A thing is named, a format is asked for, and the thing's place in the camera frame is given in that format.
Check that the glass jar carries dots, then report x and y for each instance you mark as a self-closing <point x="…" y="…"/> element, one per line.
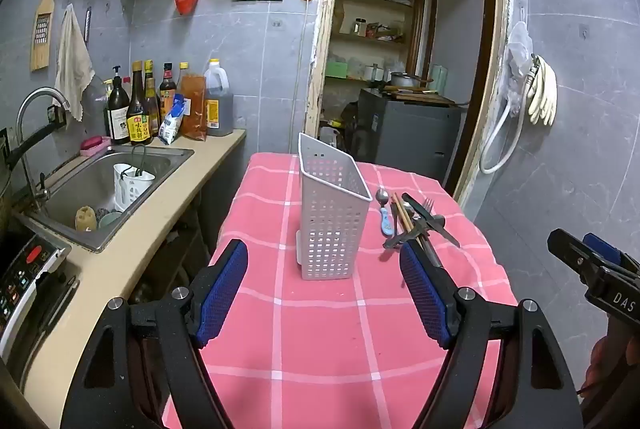
<point x="360" y="27"/>

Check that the wooden grater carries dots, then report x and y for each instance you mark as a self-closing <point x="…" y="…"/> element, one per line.
<point x="44" y="29"/>

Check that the metal faucet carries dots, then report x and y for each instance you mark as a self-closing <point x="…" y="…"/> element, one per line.
<point x="37" y="96"/>

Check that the brown wooden shelf unit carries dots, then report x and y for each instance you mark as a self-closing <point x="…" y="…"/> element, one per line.
<point x="375" y="4"/>

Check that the beige hanging towel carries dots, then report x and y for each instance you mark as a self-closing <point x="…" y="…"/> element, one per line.
<point x="72" y="64"/>

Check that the red capped dark bottle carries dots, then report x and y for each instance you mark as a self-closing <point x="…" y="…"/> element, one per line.
<point x="167" y="89"/>

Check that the dark grey cabinet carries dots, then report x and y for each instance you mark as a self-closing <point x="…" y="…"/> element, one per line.
<point x="405" y="134"/>

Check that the dark liquid plastic jug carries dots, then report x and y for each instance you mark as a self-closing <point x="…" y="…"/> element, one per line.
<point x="219" y="109"/>

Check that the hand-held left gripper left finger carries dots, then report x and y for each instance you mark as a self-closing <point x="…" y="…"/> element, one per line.
<point x="222" y="294"/>

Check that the pink soap box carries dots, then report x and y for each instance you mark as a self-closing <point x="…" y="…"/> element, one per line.
<point x="95" y="146"/>

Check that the white perforated utensil basket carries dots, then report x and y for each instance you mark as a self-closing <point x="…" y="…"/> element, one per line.
<point x="327" y="219"/>

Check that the wooden door frame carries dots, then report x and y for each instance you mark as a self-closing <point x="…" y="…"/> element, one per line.
<point x="325" y="34"/>

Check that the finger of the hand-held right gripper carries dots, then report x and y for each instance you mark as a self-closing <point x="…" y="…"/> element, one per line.
<point x="570" y="251"/>
<point x="602" y="246"/>

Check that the person's right hand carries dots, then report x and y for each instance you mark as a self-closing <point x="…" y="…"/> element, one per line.
<point x="602" y="374"/>

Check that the brown wooden chopstick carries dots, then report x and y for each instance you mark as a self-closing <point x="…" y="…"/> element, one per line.
<point x="406" y="218"/>
<point x="400" y="211"/>

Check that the clear wall plastic bag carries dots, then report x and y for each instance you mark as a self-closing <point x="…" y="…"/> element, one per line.
<point x="517" y="54"/>

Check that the beige kitchen counter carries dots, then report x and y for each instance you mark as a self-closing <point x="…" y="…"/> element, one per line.
<point x="155" y="229"/>

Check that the steel sink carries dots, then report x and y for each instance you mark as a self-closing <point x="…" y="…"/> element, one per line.
<point x="90" y="181"/>

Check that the white sink utensil holder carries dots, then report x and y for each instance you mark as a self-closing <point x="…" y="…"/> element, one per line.
<point x="132" y="189"/>

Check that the blue white packet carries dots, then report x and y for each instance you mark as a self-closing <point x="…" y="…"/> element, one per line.
<point x="172" y="121"/>

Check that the wooden cutting board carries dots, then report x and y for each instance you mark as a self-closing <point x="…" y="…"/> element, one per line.
<point x="420" y="98"/>

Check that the dark pump bottle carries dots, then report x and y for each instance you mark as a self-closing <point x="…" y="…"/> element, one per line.
<point x="118" y="114"/>

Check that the metal pot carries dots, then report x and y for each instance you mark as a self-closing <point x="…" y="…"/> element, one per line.
<point x="407" y="80"/>

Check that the brown sauce bottle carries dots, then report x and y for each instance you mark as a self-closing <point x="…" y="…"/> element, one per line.
<point x="152" y="104"/>

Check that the soy sauce bottle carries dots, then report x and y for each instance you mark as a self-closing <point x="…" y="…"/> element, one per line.
<point x="138" y="119"/>

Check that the pink checked tablecloth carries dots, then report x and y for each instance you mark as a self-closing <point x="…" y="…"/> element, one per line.
<point x="310" y="349"/>

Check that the metal fork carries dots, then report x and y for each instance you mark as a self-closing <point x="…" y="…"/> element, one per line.
<point x="428" y="205"/>

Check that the cream rubber gloves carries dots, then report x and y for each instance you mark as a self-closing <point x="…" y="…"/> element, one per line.
<point x="545" y="94"/>

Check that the yellow sponge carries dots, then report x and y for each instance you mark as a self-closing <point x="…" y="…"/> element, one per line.
<point x="85" y="219"/>

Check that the orange packet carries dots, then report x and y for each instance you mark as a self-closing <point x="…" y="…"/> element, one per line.
<point x="195" y="109"/>

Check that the induction cooker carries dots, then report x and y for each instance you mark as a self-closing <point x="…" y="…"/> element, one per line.
<point x="25" y="279"/>

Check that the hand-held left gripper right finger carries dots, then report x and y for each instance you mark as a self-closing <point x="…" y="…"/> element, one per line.
<point x="422" y="294"/>

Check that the green box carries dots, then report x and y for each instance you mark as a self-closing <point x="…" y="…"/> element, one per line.
<point x="336" y="70"/>

